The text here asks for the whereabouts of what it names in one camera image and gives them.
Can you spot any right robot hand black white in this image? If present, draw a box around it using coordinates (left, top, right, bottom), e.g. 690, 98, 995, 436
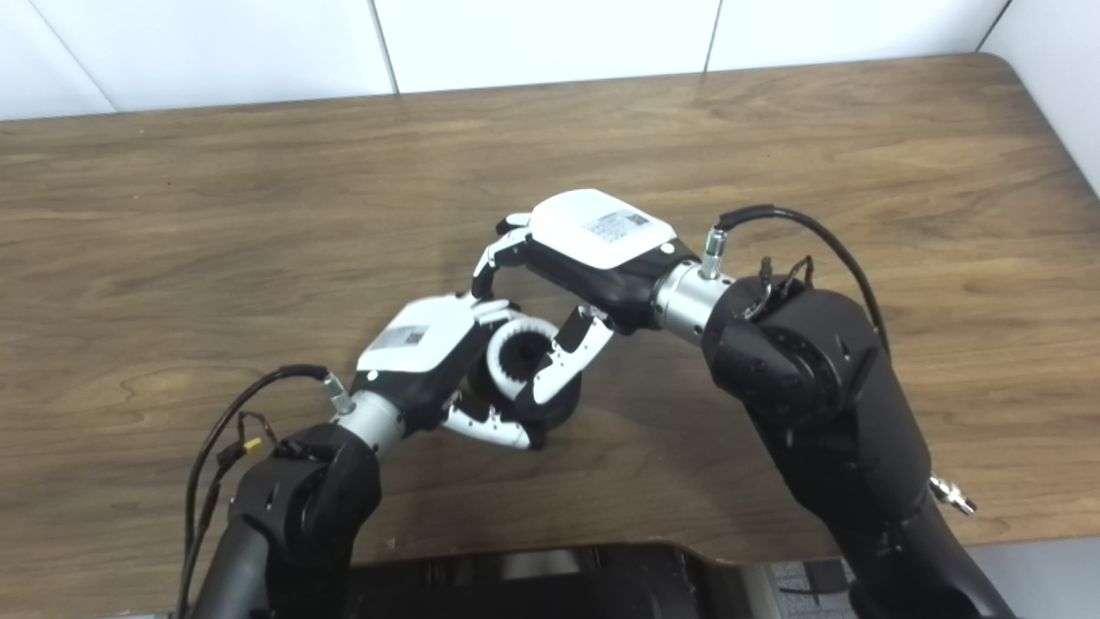
471, 188, 699, 405

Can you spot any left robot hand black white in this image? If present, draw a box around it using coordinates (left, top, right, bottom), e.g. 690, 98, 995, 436
354, 294, 547, 450

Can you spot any white plastic ring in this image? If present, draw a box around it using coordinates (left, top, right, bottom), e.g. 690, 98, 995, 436
486, 316, 559, 402

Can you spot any round black plastic part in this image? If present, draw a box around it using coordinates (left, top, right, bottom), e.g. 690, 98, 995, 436
468, 331, 584, 435

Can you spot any black robot torso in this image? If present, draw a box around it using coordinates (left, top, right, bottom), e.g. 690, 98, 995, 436
348, 542, 774, 619

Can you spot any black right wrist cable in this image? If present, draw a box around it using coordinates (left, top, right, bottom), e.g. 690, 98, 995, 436
703, 204, 978, 517

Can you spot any thin black wrist wire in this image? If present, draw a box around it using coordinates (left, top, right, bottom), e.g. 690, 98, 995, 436
743, 254, 816, 321

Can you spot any thin wire with yellow connector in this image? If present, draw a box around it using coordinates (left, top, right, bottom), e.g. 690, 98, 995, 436
198, 411, 284, 551

